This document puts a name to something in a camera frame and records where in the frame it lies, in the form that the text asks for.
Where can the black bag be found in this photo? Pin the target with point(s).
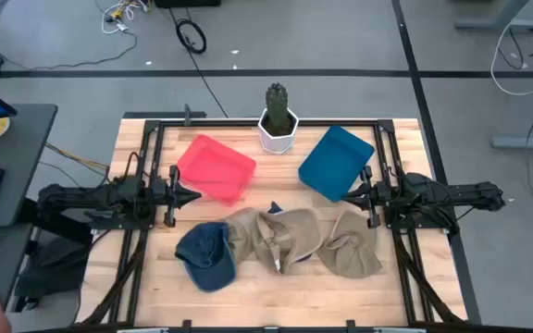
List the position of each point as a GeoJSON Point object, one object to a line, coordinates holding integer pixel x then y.
{"type": "Point", "coordinates": [53, 268]}

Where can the green cactus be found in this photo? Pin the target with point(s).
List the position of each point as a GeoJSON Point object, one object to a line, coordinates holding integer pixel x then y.
{"type": "Point", "coordinates": [277, 104]}

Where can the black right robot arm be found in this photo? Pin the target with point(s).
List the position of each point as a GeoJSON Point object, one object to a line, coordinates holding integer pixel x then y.
{"type": "Point", "coordinates": [456, 194]}

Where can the grey desk foot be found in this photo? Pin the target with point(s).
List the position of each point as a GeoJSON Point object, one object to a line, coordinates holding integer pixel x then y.
{"type": "Point", "coordinates": [525, 141]}
{"type": "Point", "coordinates": [498, 24]}

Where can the tan cotton cap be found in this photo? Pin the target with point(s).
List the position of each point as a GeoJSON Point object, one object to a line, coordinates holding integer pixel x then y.
{"type": "Point", "coordinates": [350, 252]}
{"type": "Point", "coordinates": [289, 231]}

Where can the grey side desk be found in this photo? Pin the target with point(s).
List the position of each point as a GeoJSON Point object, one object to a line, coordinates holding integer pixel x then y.
{"type": "Point", "coordinates": [26, 152]}

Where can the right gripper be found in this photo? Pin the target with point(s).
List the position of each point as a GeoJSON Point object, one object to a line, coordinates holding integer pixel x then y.
{"type": "Point", "coordinates": [374, 213]}

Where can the red plastic tray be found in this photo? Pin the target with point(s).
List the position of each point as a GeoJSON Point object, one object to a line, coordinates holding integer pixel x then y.
{"type": "Point", "coordinates": [215, 168]}

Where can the blue plastic tray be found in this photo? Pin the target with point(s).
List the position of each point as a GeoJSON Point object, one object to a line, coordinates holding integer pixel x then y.
{"type": "Point", "coordinates": [336, 162]}

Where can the white hexagonal plant pot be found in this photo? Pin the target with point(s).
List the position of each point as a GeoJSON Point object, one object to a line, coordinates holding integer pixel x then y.
{"type": "Point", "coordinates": [276, 143]}

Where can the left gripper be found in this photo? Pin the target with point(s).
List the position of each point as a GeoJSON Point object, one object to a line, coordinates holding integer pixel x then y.
{"type": "Point", "coordinates": [172, 213]}

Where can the black box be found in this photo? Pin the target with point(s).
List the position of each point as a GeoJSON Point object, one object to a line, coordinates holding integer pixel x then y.
{"type": "Point", "coordinates": [188, 3]}

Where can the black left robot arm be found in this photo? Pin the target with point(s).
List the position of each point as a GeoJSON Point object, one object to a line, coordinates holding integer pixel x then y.
{"type": "Point", "coordinates": [86, 196]}

